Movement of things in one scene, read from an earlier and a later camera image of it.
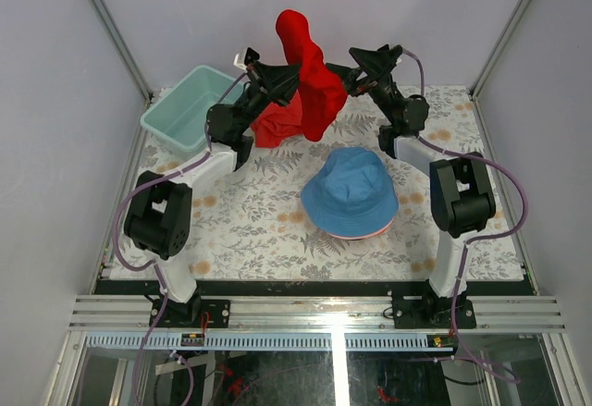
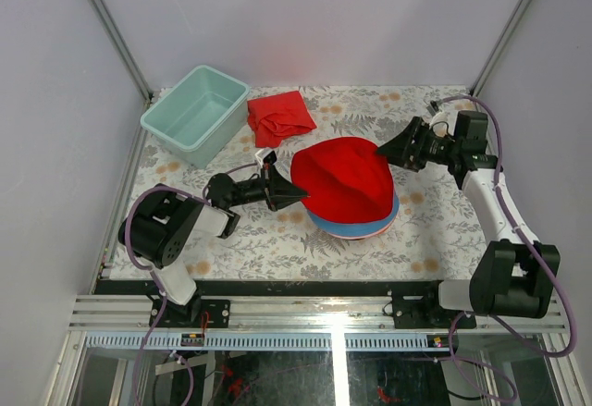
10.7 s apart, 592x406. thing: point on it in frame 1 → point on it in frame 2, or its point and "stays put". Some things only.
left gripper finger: (283, 92) → (284, 201)
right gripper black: (379, 66) → (402, 144)
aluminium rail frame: (120, 323) stays put
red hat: (323, 90) → (346, 179)
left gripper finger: (288, 74) → (277, 186)
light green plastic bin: (177, 123) stays put
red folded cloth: (276, 123) stays put
